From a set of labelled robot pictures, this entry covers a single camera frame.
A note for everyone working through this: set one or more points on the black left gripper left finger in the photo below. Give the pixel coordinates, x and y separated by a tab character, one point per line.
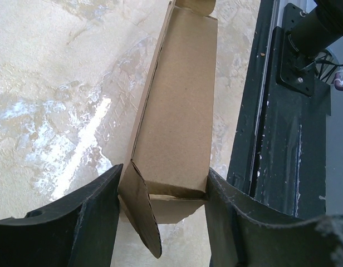
78	229

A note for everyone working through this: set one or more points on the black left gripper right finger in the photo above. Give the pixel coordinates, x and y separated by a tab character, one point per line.
245	232

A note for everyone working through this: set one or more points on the brown cardboard paper box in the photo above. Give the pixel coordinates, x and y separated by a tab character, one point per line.
164	175

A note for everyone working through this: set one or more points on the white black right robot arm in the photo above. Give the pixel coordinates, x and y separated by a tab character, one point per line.
318	29

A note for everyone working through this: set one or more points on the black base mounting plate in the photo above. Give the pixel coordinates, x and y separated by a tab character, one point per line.
294	157

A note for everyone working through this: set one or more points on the aluminium frame rail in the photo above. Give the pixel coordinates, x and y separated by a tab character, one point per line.
267	21

